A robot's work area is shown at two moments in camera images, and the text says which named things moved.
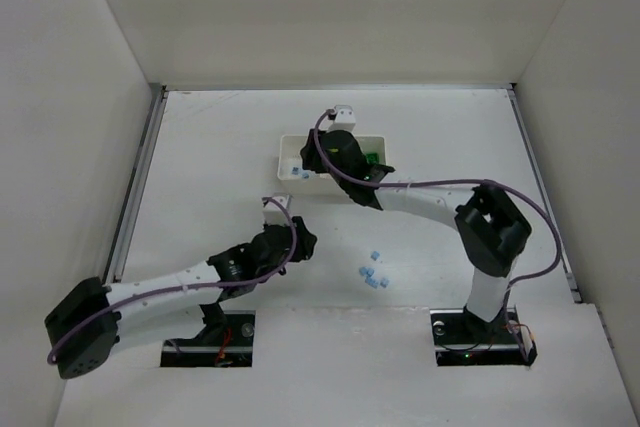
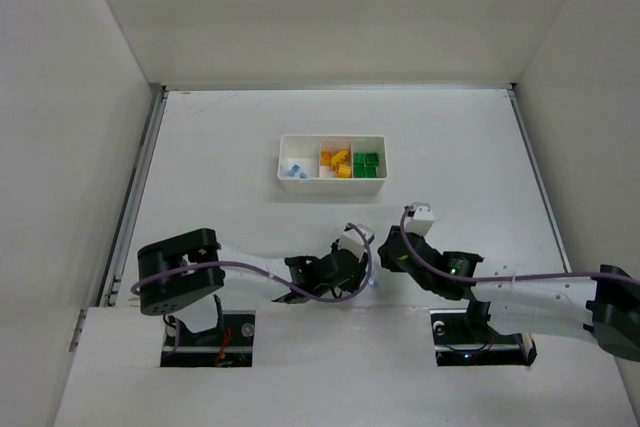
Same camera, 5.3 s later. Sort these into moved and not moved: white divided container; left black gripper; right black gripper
Moved: left black gripper; right black gripper
Not moved: white divided container
